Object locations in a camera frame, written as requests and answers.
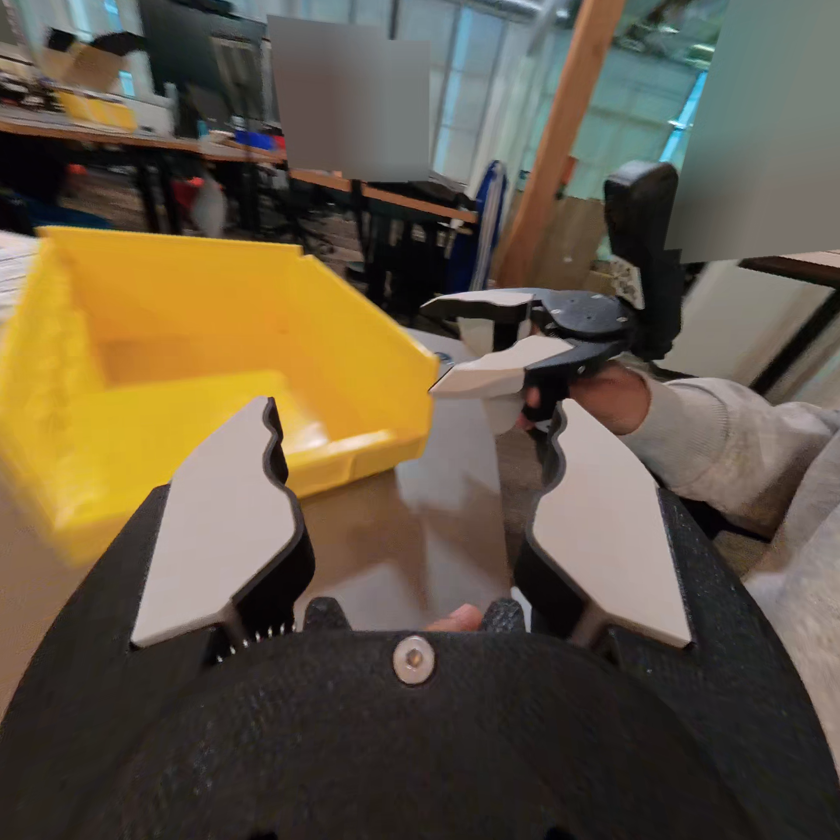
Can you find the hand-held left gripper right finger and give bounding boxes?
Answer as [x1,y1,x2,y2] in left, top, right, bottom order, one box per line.
[514,399,694,649]

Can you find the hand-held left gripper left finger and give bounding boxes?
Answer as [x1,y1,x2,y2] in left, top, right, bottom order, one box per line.
[130,396,315,649]

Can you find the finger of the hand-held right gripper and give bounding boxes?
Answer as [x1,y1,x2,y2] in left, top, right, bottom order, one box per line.
[420,290,546,356]
[428,336,576,434]

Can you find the yellow plastic bin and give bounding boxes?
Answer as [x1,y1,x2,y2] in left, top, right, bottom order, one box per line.
[0,226,441,567]

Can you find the person's right forearm grey sleeve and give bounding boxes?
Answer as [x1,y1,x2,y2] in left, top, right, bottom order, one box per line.
[620,377,840,540]

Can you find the person's right hand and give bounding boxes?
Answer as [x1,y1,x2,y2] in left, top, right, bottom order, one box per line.
[517,364,652,435]

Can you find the person's left hand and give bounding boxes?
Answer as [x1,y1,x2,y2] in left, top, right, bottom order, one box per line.
[425,604,484,632]

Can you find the dark side table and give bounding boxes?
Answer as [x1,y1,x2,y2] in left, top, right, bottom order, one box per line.
[736,251,840,396]

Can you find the person's grey sweatshirt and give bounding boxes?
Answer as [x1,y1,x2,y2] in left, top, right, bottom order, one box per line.
[742,453,840,769]

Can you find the long wooden workbench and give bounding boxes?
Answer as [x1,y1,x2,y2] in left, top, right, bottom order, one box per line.
[0,108,480,227]

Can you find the small yellow storage bins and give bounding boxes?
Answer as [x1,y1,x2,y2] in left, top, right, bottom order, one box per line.
[58,91,140,133]

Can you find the cardboard box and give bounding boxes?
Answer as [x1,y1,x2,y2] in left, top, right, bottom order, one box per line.
[41,31,147,94]

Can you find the wooden support post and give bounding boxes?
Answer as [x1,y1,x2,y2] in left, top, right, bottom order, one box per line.
[497,0,626,290]

